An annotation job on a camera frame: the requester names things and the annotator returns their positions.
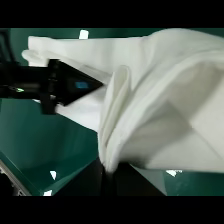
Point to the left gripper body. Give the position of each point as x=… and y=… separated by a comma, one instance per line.
x=30, y=81

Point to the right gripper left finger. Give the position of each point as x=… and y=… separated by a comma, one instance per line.
x=88, y=181

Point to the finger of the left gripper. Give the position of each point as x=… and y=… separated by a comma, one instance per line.
x=71, y=95
x=71, y=75

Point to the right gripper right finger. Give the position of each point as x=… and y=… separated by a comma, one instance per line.
x=133, y=183

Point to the white shirt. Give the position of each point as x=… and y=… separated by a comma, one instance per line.
x=166, y=100

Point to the silver frame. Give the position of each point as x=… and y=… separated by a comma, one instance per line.
x=11, y=181

